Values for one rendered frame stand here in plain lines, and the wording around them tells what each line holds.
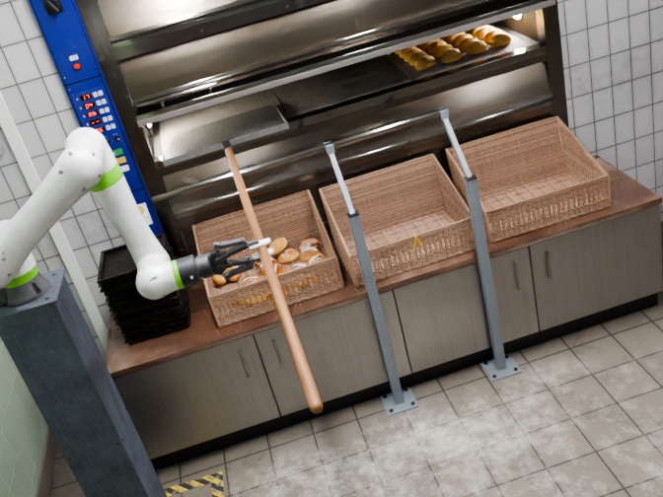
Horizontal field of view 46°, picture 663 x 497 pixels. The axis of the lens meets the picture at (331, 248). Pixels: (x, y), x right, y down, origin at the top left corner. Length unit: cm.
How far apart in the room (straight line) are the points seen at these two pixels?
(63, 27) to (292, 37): 90
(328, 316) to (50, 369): 114
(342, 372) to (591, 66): 179
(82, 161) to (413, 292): 159
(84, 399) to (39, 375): 17
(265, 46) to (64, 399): 160
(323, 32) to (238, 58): 37
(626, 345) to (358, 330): 119
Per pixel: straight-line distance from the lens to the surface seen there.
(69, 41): 332
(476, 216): 317
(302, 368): 190
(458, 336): 349
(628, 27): 393
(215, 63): 335
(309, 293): 327
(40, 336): 265
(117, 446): 289
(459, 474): 319
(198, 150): 337
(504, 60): 368
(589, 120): 396
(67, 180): 227
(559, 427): 333
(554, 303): 360
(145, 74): 337
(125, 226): 250
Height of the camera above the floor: 229
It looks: 28 degrees down
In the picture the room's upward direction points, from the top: 15 degrees counter-clockwise
